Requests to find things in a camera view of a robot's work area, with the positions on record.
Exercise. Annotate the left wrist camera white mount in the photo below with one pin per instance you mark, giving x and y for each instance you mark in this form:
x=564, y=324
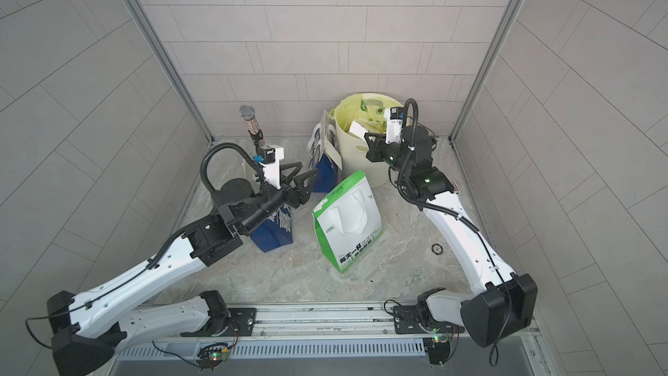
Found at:
x=269, y=157

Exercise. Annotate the glitter microphone on black stand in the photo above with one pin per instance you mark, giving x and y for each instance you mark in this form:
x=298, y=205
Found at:
x=248, y=114

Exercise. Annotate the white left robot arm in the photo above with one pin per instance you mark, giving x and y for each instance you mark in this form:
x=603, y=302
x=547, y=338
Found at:
x=90, y=328

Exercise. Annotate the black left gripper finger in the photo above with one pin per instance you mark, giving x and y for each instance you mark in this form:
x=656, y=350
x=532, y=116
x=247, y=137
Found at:
x=305, y=183
x=288, y=171

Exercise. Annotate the yellow-green avocado bin liner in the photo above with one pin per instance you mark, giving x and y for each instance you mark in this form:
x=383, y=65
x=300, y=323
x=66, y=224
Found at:
x=371, y=105

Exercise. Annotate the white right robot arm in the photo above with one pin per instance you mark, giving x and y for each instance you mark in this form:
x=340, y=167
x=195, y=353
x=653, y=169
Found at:
x=501, y=302

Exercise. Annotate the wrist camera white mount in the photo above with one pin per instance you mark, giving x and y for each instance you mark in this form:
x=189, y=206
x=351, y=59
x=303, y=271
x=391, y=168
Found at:
x=395, y=121
x=269, y=157

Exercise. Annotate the green white paper bag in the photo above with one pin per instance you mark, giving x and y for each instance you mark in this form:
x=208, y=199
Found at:
x=347, y=221

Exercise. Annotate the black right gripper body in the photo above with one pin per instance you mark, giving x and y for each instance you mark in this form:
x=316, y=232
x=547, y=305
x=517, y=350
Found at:
x=379, y=156

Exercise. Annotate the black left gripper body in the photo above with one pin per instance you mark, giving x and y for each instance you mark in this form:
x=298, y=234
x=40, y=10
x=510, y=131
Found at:
x=290, y=197

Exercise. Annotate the white plastic waste bin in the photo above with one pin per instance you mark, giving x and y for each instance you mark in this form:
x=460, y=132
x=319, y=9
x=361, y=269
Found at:
x=353, y=153

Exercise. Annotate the blue white paper bag rear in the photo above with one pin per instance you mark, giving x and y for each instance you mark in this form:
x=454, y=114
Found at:
x=324, y=154

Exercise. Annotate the shredded paper pieces in bin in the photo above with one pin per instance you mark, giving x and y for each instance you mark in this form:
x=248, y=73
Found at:
x=371, y=124

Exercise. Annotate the blue white paper bag front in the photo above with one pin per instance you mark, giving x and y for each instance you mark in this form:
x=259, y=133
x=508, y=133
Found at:
x=275, y=232

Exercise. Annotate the blue white paper bag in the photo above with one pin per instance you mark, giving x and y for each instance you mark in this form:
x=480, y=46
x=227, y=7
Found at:
x=275, y=232
x=324, y=154

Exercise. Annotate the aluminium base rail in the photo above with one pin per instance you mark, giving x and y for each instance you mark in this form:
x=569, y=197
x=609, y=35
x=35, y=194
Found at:
x=334, y=324

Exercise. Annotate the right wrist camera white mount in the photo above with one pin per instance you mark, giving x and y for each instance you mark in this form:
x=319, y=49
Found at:
x=395, y=121

